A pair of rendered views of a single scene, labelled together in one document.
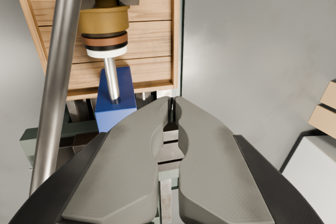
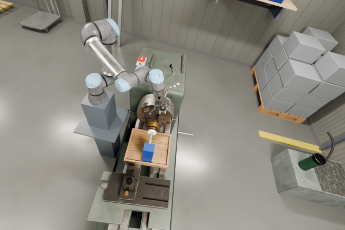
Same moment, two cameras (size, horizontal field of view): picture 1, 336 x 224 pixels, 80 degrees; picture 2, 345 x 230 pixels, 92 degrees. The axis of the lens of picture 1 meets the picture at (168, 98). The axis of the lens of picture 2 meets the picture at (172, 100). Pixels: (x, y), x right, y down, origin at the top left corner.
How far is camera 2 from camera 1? 1.12 m
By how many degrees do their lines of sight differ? 71
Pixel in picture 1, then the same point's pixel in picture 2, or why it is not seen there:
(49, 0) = (137, 134)
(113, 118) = (148, 146)
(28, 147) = (104, 175)
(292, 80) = not seen: outside the picture
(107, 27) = (154, 125)
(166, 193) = not seen: outside the picture
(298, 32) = (256, 213)
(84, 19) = (150, 123)
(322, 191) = not seen: outside the picture
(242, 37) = (217, 209)
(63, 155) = (117, 177)
